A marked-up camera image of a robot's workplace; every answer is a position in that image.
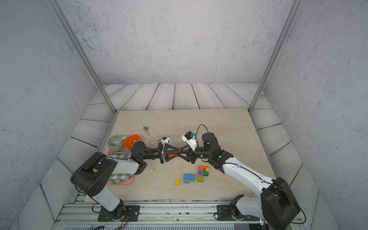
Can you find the frame post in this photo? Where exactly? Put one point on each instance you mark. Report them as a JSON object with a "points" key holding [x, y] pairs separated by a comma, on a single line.
{"points": [[276, 52], [65, 25]]}

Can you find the grey ribbed cup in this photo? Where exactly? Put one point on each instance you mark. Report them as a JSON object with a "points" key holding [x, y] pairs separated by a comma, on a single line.
{"points": [[116, 143]]}

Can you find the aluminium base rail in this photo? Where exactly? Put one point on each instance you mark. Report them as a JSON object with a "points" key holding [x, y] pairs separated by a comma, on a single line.
{"points": [[197, 214]]}

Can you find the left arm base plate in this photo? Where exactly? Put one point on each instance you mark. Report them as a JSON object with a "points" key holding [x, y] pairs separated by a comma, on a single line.
{"points": [[124, 213]]}

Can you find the dark green lego brick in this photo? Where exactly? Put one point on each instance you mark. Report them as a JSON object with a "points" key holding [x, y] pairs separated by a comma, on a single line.
{"points": [[204, 173]]}

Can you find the long blue lego brick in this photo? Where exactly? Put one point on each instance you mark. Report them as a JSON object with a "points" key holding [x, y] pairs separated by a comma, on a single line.
{"points": [[187, 178]]}

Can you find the metal spoon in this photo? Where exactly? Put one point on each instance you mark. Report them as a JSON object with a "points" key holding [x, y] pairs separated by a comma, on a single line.
{"points": [[146, 129]]}

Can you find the pink tray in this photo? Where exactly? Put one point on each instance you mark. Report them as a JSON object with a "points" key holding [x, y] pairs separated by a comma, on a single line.
{"points": [[127, 182]]}

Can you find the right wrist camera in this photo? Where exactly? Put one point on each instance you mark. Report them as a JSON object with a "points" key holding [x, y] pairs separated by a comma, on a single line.
{"points": [[190, 139]]}

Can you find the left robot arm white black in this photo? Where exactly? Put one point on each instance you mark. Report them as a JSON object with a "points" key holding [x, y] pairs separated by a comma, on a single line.
{"points": [[99, 170]]}

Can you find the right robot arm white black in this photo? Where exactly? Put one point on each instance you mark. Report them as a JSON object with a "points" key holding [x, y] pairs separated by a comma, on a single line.
{"points": [[275, 203]]}

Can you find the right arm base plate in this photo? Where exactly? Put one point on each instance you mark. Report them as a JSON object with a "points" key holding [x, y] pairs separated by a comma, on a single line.
{"points": [[224, 213]]}

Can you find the orange plastic bowl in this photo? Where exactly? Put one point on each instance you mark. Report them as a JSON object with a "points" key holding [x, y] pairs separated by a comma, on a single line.
{"points": [[131, 141]]}

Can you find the left frame post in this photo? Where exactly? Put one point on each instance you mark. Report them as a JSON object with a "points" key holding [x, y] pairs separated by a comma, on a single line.
{"points": [[65, 25]]}

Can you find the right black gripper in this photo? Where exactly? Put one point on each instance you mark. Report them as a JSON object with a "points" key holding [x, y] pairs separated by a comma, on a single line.
{"points": [[190, 155]]}

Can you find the green checkered cloth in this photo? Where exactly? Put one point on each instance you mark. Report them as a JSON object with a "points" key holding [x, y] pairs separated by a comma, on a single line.
{"points": [[120, 176]]}

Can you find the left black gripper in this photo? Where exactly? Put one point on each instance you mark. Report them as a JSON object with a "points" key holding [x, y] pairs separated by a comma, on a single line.
{"points": [[163, 155]]}

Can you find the right frame post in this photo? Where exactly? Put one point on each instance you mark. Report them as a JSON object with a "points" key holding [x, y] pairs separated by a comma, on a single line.
{"points": [[276, 52]]}

